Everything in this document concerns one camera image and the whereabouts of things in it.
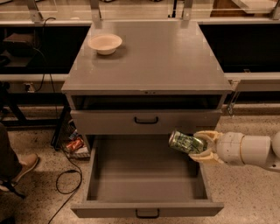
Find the tan shoe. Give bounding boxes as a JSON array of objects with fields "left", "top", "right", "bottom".
[{"left": 0, "top": 153, "right": 39, "bottom": 192}]

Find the black hanging cable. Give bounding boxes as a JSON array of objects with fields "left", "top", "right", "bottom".
[{"left": 31, "top": 17, "right": 60, "bottom": 117}]

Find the black floor cable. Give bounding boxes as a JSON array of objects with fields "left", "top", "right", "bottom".
[{"left": 47, "top": 145, "right": 83, "bottom": 224}]

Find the black top drawer handle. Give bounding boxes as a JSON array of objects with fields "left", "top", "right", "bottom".
[{"left": 134, "top": 116, "right": 159, "bottom": 125}]

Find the grey drawer cabinet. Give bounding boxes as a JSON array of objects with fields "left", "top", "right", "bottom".
[{"left": 62, "top": 20, "right": 231, "bottom": 147}]

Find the black tripod leg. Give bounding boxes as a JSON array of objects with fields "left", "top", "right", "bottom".
[{"left": 0, "top": 180, "right": 25, "bottom": 199}]

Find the black middle drawer handle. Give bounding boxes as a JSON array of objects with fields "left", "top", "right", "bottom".
[{"left": 135, "top": 209, "right": 160, "bottom": 219}]

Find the white bowl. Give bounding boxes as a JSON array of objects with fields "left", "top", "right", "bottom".
[{"left": 87, "top": 34, "right": 123, "bottom": 55}]

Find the open grey middle drawer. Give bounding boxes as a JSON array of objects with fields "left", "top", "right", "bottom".
[{"left": 72, "top": 135, "right": 224, "bottom": 218}]

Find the orange snack bag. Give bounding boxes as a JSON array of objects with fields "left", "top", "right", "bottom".
[{"left": 66, "top": 137, "right": 84, "bottom": 153}]

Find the brown trouser leg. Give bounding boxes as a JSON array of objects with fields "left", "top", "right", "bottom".
[{"left": 0, "top": 123, "right": 22, "bottom": 180}]

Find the green soda can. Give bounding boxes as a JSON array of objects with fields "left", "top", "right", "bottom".
[{"left": 169, "top": 130, "right": 207, "bottom": 154}]

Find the black drawer handle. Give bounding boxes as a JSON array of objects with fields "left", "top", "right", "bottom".
[
  {"left": 134, "top": 116, "right": 159, "bottom": 125},
  {"left": 135, "top": 209, "right": 160, "bottom": 219}
]

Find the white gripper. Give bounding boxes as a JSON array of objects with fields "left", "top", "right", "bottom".
[{"left": 189, "top": 130, "right": 244, "bottom": 165}]

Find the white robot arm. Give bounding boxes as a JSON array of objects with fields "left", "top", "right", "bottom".
[{"left": 189, "top": 130, "right": 280, "bottom": 172}]

